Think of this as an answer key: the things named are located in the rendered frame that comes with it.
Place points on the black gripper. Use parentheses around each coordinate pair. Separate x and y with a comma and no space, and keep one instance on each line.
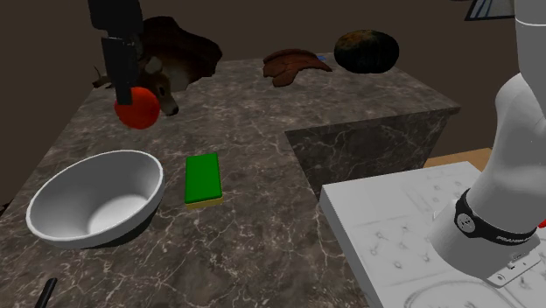
(115,15)

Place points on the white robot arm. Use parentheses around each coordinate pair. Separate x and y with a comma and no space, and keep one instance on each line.
(512,170)

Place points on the red ball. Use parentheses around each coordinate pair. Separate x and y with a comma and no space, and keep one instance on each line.
(140,112)

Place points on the brown deer figure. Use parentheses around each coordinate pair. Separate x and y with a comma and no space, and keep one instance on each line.
(183,51)

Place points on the green and yellow sponge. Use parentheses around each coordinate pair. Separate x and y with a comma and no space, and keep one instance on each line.
(202,177)

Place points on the white bowl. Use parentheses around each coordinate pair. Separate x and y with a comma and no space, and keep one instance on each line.
(81,200)

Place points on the brown leaf-shaped thing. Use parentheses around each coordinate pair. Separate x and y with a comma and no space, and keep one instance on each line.
(290,65)

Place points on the black pen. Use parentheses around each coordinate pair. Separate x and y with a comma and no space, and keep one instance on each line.
(46,294)

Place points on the dark green pumpkin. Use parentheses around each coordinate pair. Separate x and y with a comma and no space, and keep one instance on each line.
(367,51)

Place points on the white patterned robot stand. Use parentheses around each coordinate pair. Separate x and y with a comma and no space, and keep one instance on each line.
(384,221)

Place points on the window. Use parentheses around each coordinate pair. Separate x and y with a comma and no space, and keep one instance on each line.
(488,8)

